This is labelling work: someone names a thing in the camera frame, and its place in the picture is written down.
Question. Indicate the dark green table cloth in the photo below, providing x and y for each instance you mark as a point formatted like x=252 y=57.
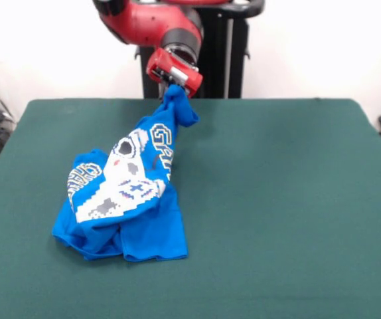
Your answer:
x=276 y=232

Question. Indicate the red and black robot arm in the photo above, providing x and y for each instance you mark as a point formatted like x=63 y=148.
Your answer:
x=150 y=23

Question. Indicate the blue game-controller print t-shirt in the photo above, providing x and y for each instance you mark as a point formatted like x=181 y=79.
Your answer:
x=150 y=232

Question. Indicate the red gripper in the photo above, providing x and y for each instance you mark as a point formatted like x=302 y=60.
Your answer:
x=162 y=61

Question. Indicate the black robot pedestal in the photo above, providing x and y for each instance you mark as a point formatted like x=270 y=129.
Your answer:
x=223 y=66

